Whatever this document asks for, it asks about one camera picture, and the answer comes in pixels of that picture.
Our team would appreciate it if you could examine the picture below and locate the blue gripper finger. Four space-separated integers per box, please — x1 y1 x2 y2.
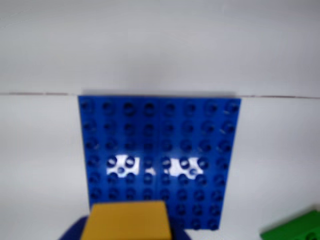
57 216 194 240

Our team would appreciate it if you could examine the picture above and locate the yellow 2x2 toy block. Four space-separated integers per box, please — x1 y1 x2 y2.
79 200 174 240

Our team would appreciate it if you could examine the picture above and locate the green 2x4 toy block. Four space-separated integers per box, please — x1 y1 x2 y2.
259 206 320 240

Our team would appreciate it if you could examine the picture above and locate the blue 8x8 studded baseplate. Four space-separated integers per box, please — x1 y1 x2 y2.
77 94 243 231

